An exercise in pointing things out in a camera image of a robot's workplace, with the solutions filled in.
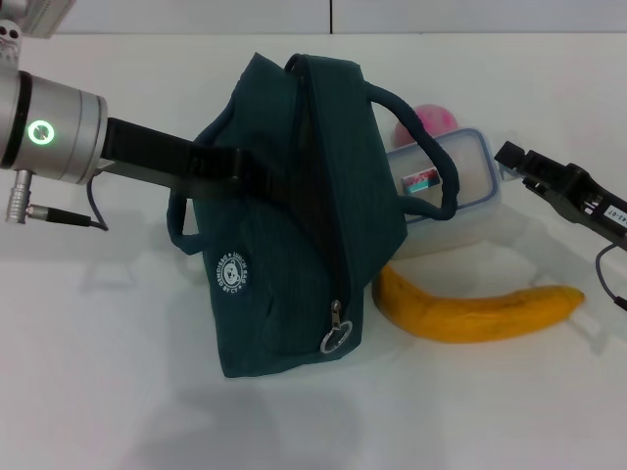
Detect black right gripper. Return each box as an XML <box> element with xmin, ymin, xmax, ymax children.
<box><xmin>493</xmin><ymin>139</ymin><xmax>627</xmax><ymax>252</ymax></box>

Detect pink peach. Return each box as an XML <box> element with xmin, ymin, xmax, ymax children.
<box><xmin>394</xmin><ymin>103</ymin><xmax>459</xmax><ymax>148</ymax></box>

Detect yellow banana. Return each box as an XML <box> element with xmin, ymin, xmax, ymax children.
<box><xmin>370</xmin><ymin>263</ymin><xmax>587</xmax><ymax>344</ymax></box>

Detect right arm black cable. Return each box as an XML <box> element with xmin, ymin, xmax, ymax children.
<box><xmin>595</xmin><ymin>244</ymin><xmax>627</xmax><ymax>312</ymax></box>

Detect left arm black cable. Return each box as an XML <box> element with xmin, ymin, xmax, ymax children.
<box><xmin>26</xmin><ymin>173</ymin><xmax>110</xmax><ymax>232</ymax></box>

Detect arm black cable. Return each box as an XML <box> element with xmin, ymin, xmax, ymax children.
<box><xmin>595</xmin><ymin>244</ymin><xmax>627</xmax><ymax>312</ymax></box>
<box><xmin>26</xmin><ymin>173</ymin><xmax>110</xmax><ymax>232</ymax></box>

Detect clear container blue seal lid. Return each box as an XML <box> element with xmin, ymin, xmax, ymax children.
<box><xmin>386</xmin><ymin>127</ymin><xmax>506</xmax><ymax>256</ymax></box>

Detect dark teal lunch bag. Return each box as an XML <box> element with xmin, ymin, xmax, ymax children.
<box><xmin>165</xmin><ymin>51</ymin><xmax>461</xmax><ymax>381</ymax></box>

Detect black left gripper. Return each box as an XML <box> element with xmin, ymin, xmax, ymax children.
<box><xmin>99</xmin><ymin>116</ymin><xmax>296</xmax><ymax>208</ymax></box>

